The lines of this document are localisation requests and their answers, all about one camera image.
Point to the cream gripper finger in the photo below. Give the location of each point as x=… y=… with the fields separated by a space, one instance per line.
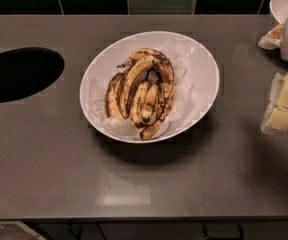
x=275 y=119
x=271 y=40

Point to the short spotted banana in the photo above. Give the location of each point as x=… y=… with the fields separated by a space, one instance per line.
x=148 y=110
x=138 y=101

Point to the white oval bowl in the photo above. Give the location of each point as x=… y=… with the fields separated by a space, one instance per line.
x=200 y=74

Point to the spotted long middle banana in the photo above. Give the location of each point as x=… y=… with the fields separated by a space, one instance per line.
x=136 y=70

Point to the dark leftmost banana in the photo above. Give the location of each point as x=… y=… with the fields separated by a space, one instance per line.
x=112 y=97

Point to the white paper liner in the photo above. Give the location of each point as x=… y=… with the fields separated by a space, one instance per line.
x=187 y=94

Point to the black round counter hole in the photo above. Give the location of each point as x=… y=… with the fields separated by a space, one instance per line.
x=27 y=71

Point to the black drawer handle right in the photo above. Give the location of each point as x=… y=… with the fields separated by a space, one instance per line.
x=238 y=234

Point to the black drawer handle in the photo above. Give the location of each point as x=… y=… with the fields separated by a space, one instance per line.
x=75 y=234
x=238 y=234

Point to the black drawer handle left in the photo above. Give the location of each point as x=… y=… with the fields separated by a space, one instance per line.
x=75 y=234

